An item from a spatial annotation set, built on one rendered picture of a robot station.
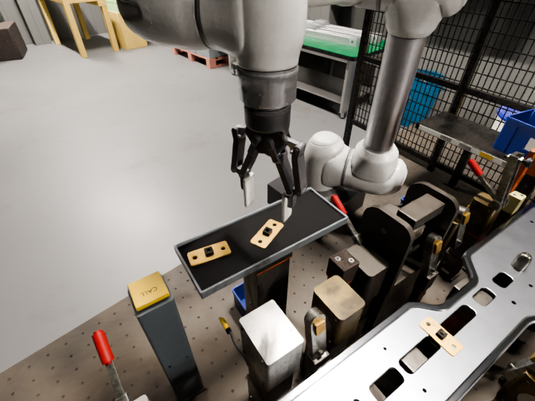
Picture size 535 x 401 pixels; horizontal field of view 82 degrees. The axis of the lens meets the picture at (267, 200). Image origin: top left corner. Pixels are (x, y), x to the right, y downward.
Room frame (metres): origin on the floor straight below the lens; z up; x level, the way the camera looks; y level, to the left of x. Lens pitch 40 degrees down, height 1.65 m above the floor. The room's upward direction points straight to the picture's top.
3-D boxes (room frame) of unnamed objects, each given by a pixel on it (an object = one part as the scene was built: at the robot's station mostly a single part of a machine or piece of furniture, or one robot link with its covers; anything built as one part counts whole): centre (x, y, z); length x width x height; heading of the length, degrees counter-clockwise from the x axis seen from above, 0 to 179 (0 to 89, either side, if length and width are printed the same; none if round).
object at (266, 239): (0.48, 0.00, 1.17); 0.08 x 0.04 x 0.01; 148
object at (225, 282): (0.48, 0.00, 1.16); 0.37 x 0.14 x 0.02; 123
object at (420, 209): (0.55, -0.34, 0.95); 0.18 x 0.13 x 0.49; 123
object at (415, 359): (0.28, -0.31, 0.84); 0.12 x 0.05 x 0.29; 33
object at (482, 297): (0.43, -0.52, 0.84); 0.12 x 0.05 x 0.29; 33
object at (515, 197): (0.73, -0.76, 0.88); 0.04 x 0.04 x 0.37; 33
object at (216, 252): (0.42, 0.12, 1.17); 0.08 x 0.04 x 0.01; 115
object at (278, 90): (0.48, 0.00, 1.49); 0.09 x 0.09 x 0.06
